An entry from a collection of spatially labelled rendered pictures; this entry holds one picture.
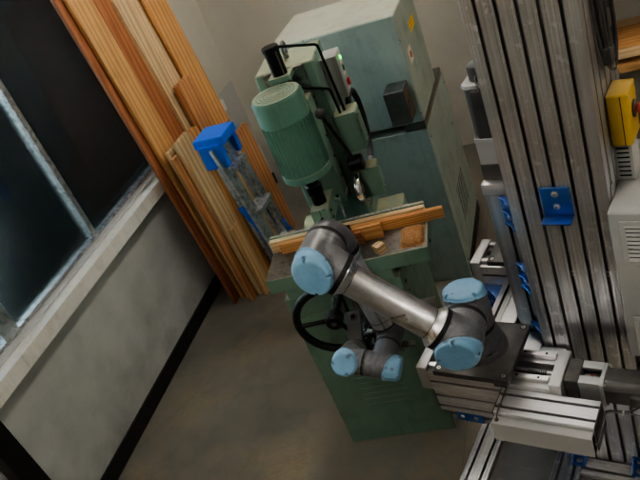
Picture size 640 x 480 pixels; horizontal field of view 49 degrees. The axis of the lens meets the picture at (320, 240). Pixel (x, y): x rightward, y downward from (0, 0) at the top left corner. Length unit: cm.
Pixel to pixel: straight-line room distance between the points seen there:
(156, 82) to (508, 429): 278
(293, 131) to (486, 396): 101
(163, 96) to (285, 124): 185
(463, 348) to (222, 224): 236
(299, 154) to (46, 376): 156
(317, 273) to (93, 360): 192
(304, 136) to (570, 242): 92
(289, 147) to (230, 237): 171
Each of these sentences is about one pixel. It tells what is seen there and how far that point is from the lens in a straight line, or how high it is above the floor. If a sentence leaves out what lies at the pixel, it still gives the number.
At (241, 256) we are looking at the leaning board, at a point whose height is 29.
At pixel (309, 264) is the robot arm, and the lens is 173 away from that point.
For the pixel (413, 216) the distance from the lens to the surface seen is 250.
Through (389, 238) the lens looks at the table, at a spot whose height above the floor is 90.
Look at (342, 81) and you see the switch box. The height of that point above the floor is 138.
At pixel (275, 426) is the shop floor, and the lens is 333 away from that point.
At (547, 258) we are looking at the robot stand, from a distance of 195.
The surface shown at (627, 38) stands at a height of 63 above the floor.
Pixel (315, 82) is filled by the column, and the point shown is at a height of 144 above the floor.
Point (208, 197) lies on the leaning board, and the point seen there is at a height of 70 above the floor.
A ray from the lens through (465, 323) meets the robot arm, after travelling 183.
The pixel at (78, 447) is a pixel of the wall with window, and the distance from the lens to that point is 342.
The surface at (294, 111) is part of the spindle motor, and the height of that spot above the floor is 145.
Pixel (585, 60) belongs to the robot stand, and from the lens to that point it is 162.
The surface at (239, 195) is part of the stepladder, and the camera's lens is 332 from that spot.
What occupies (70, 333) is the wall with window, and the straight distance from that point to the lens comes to 339.
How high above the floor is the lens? 223
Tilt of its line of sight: 30 degrees down
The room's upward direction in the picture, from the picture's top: 23 degrees counter-clockwise
